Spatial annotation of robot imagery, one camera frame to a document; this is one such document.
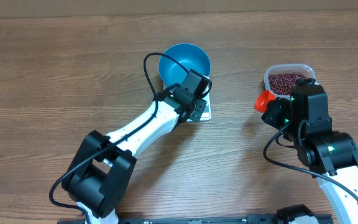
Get white digital kitchen scale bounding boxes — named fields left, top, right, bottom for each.
left=163, top=82, right=212, bottom=122

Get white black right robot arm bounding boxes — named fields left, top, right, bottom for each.
left=260, top=94, right=358, bottom=223

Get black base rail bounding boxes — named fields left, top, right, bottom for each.
left=74, top=204, right=334, bottom=224

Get blue plastic bowl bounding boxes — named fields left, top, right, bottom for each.
left=158, top=43, right=211, bottom=86

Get clear plastic food container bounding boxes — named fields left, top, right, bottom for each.
left=264, top=63, right=317, bottom=99

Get red adzuki beans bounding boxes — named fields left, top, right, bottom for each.
left=268, top=72, right=306, bottom=95

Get orange measuring scoop blue handle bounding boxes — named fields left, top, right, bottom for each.
left=254, top=90, right=276, bottom=113

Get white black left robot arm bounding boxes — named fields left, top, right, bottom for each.
left=57, top=83, right=211, bottom=223

